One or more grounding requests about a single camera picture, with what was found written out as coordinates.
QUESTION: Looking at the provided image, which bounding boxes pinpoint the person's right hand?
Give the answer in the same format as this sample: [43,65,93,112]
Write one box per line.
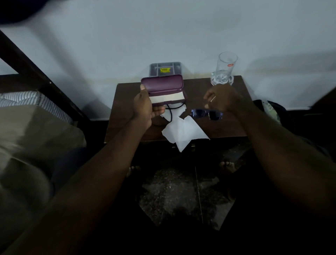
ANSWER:
[203,84,254,116]

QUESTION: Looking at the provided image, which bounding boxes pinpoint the person's left hand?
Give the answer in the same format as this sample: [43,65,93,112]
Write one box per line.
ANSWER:
[132,84,166,130]

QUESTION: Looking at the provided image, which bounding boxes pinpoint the blue lens sunglasses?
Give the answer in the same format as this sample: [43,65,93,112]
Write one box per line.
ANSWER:
[191,109,224,121]

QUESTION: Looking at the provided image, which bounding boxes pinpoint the purple glasses case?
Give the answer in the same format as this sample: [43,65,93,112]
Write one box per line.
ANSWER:
[141,74,187,107]

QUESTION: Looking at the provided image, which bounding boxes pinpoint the person's left forearm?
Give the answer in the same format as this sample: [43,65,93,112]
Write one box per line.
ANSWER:
[0,117,155,255]

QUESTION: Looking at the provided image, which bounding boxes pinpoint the person's right forearm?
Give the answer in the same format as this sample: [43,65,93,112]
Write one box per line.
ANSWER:
[235,101,336,229]

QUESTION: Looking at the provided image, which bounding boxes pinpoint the small brown wooden table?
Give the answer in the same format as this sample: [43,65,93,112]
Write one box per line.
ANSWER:
[104,75,253,144]

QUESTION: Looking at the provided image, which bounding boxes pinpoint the grey plastic organiser tray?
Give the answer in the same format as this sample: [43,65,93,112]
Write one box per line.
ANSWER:
[149,62,183,78]

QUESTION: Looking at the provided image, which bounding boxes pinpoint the clear drinking glass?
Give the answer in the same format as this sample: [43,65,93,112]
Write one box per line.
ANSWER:
[210,51,238,87]

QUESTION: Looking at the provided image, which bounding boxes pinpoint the white tissue paper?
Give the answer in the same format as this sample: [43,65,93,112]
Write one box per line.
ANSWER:
[160,104,210,153]

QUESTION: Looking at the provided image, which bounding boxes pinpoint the pale green plastic packet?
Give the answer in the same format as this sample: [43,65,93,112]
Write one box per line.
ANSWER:
[261,101,282,123]

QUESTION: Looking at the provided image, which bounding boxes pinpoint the person's right foot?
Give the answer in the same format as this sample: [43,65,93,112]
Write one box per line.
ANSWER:
[219,161,239,174]

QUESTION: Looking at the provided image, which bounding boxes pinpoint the person's foot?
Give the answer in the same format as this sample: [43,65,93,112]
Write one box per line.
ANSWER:
[126,166,142,178]
[219,161,239,174]

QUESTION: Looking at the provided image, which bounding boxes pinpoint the black bag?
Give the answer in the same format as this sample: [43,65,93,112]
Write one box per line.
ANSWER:
[253,99,298,128]

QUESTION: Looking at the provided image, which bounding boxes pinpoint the person's left foot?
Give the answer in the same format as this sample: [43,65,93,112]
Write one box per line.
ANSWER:
[126,166,142,178]

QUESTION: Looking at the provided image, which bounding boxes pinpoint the dark blue cloth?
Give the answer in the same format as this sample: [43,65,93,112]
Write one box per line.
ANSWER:
[49,147,93,196]

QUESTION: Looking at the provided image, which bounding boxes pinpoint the striped pillow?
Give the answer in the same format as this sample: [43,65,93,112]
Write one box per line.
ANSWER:
[0,91,74,125]

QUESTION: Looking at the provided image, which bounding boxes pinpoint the black cord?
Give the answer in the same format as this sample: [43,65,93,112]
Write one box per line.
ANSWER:
[165,103,185,123]

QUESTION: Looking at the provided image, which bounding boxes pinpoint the dark wooden bed frame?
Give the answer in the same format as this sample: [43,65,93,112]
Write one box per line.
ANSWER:
[0,30,91,124]

